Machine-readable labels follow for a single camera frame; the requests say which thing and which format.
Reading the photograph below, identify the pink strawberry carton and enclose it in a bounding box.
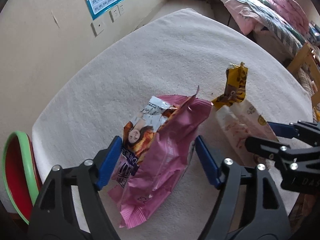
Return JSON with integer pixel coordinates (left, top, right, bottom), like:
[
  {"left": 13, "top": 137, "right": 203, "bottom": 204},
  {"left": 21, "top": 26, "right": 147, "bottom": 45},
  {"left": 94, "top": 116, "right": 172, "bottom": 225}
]
[{"left": 216, "top": 99, "right": 278, "bottom": 166}]

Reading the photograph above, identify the yellow chocolate wrapper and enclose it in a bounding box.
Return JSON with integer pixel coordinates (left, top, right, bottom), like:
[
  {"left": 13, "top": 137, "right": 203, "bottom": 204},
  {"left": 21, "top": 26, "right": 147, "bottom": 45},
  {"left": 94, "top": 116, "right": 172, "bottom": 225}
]
[{"left": 212, "top": 62, "right": 248, "bottom": 110}]

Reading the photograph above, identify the dark pink snack bag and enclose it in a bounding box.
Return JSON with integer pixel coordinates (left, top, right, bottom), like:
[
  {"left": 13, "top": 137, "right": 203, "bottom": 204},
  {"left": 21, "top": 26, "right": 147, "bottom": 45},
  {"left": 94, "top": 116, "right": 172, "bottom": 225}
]
[{"left": 108, "top": 94, "right": 213, "bottom": 229}]

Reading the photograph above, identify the red bin with green rim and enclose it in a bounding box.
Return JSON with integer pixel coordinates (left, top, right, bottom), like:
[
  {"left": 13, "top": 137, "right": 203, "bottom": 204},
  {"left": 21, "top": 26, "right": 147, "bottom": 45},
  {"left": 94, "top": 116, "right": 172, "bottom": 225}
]
[{"left": 2, "top": 131, "right": 42, "bottom": 223}]

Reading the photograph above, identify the bed with plaid quilt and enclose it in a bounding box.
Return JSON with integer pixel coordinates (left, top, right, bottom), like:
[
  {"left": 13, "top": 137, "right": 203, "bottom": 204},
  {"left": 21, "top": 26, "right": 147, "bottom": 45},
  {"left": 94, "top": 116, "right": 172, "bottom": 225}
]
[{"left": 220, "top": 0, "right": 305, "bottom": 61}]

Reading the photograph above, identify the folded pink blanket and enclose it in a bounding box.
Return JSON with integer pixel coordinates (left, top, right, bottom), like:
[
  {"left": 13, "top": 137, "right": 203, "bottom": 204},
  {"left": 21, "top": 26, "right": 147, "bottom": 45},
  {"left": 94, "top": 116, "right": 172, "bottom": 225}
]
[{"left": 267, "top": 0, "right": 309, "bottom": 36}]

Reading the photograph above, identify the white wall socket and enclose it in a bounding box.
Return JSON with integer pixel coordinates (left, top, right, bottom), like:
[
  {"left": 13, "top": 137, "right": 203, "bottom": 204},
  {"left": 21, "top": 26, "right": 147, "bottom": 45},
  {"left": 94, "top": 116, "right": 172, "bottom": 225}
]
[{"left": 109, "top": 5, "right": 120, "bottom": 22}]

